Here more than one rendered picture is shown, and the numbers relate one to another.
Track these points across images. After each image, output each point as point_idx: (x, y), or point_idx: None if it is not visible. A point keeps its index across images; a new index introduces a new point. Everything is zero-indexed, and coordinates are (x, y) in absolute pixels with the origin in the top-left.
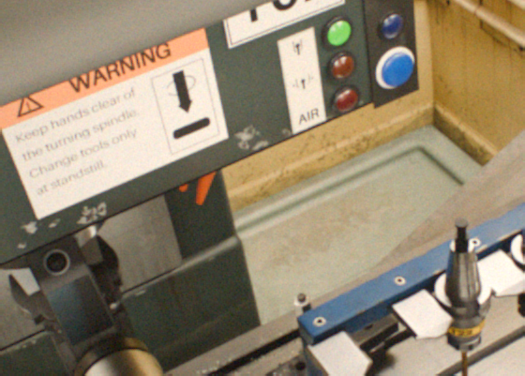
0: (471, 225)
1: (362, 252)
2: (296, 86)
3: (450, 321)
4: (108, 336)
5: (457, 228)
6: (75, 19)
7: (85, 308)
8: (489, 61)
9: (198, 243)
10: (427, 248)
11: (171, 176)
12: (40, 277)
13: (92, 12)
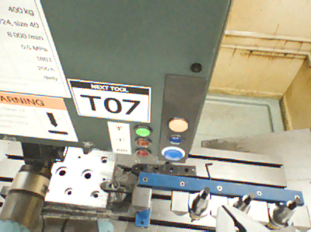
0: (251, 155)
1: (223, 128)
2: (116, 139)
3: (186, 212)
4: (38, 161)
5: (246, 152)
6: None
7: (33, 149)
8: (309, 96)
9: None
10: (230, 152)
11: (48, 142)
12: None
13: None
